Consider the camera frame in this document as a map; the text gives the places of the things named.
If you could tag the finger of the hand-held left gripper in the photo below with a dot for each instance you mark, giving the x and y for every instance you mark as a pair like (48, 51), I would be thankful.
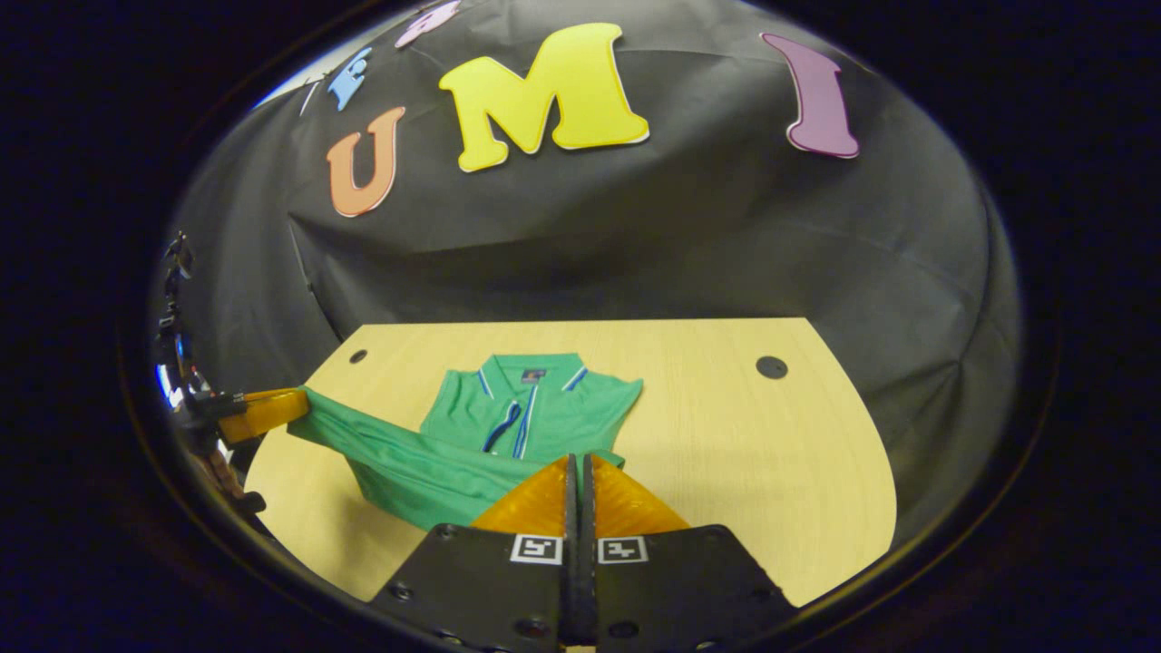
(268, 413)

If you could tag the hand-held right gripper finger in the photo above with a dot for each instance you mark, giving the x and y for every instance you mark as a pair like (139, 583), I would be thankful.
(588, 580)
(571, 580)

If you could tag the green T-shirt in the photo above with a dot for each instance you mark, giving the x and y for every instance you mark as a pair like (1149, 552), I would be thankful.
(453, 462)

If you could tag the black backdrop cloth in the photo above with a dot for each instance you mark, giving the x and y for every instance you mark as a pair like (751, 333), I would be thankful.
(635, 227)

